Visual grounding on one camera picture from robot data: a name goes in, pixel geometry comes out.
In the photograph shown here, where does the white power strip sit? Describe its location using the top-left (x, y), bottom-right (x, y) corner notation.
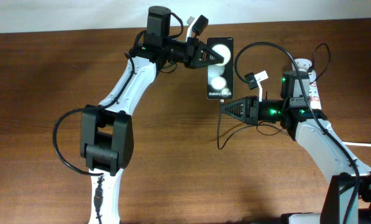
top-left (295, 58), bottom-right (322, 110)

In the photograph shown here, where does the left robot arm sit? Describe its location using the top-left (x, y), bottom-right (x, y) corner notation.
top-left (80, 6), bottom-right (224, 223)

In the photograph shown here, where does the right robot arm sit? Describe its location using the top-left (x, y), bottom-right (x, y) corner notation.
top-left (219, 70), bottom-right (371, 223)

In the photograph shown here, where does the white power strip cord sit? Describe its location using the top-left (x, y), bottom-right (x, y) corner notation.
top-left (342, 141), bottom-right (371, 149)

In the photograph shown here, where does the black smartphone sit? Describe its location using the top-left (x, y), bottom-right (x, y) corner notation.
top-left (207, 37), bottom-right (234, 100)

